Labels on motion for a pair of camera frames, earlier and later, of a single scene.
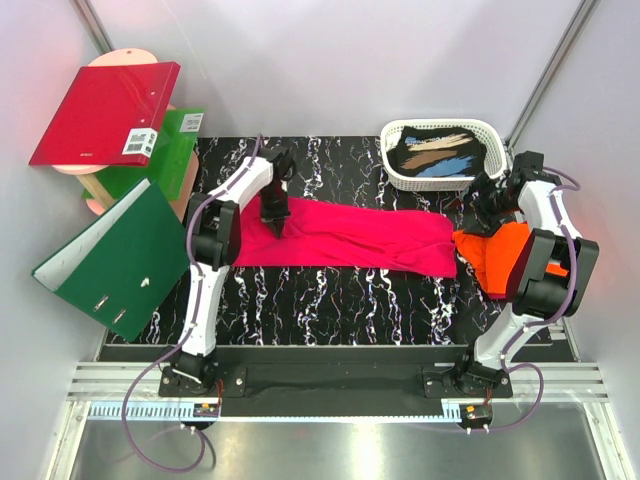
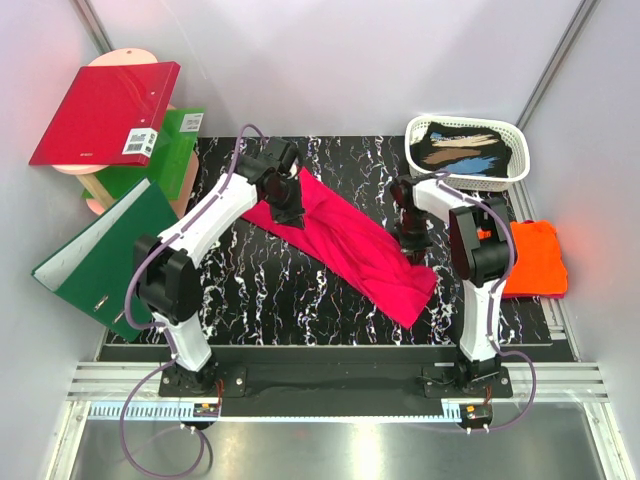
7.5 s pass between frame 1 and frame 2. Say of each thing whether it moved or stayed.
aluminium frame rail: stayed
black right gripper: moved
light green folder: stayed
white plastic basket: moved
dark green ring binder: stayed
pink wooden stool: stayed
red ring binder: stayed
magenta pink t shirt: moved
